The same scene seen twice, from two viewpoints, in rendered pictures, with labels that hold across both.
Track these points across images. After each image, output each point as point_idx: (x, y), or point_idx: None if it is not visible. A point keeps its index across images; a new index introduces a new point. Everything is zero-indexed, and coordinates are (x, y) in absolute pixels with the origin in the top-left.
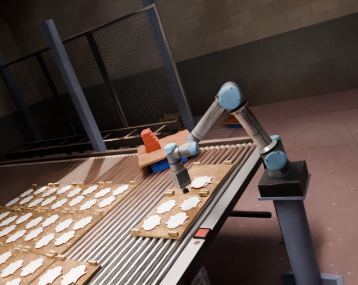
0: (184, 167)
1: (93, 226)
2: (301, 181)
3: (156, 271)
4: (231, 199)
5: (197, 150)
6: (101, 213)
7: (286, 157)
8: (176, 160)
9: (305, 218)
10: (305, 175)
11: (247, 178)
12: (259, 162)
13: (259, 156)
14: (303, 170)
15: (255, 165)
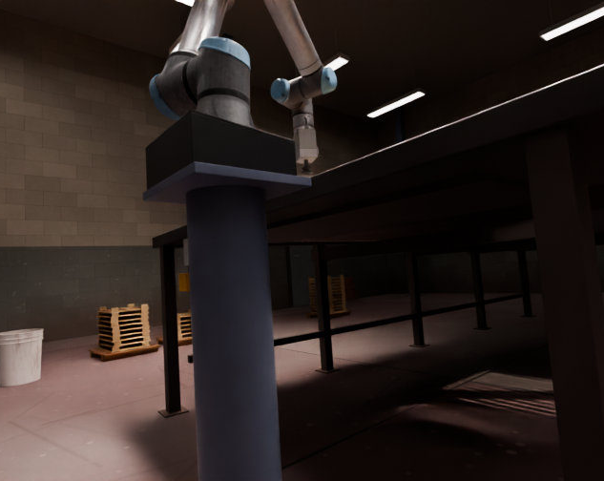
0: (304, 128)
1: None
2: (151, 155)
3: None
4: None
5: (271, 92)
6: None
7: (150, 87)
8: (292, 113)
9: (191, 294)
10: (175, 155)
11: (325, 178)
12: (406, 156)
13: (420, 135)
14: (171, 135)
15: (372, 158)
